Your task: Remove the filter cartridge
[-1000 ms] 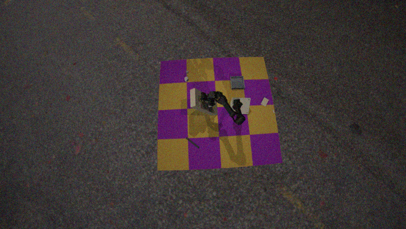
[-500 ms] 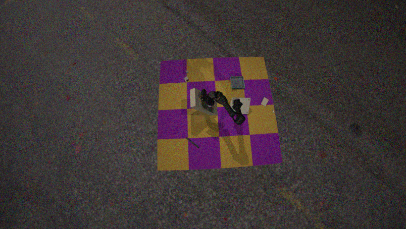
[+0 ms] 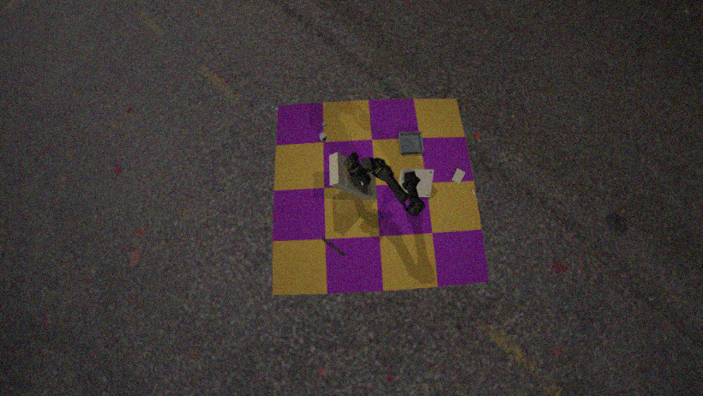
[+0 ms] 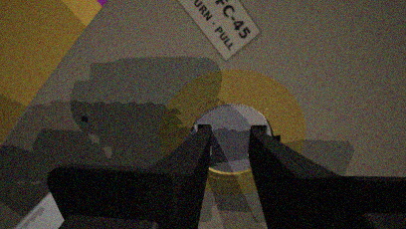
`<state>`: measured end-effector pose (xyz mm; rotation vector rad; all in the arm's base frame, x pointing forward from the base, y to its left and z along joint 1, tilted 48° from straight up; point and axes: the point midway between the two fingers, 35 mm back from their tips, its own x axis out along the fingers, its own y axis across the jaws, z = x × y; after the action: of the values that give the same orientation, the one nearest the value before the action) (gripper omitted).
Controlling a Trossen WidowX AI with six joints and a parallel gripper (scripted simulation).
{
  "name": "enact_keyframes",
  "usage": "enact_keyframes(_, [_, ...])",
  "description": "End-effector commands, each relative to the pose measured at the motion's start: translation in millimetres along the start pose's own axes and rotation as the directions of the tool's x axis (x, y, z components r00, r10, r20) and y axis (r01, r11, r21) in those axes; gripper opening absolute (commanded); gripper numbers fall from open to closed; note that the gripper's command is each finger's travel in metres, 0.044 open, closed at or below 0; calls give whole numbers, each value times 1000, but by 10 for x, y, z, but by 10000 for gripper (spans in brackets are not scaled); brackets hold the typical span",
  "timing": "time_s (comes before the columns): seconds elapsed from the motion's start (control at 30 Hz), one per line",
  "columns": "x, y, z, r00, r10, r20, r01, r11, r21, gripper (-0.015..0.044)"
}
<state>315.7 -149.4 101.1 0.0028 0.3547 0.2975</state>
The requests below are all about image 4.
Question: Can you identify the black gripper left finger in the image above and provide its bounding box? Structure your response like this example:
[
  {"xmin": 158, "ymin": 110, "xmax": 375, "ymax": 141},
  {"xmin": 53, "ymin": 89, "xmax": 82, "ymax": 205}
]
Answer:
[{"xmin": 47, "ymin": 125, "xmax": 211, "ymax": 229}]

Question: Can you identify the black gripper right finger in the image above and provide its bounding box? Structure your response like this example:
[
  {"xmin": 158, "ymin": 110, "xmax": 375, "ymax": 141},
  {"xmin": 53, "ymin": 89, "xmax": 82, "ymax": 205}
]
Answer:
[{"xmin": 249, "ymin": 126, "xmax": 406, "ymax": 229}]

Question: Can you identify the grey cylinder with slotted face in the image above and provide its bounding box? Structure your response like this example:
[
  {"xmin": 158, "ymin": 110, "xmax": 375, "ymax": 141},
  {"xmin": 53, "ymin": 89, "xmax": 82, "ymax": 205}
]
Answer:
[{"xmin": 190, "ymin": 104, "xmax": 272, "ymax": 173}]

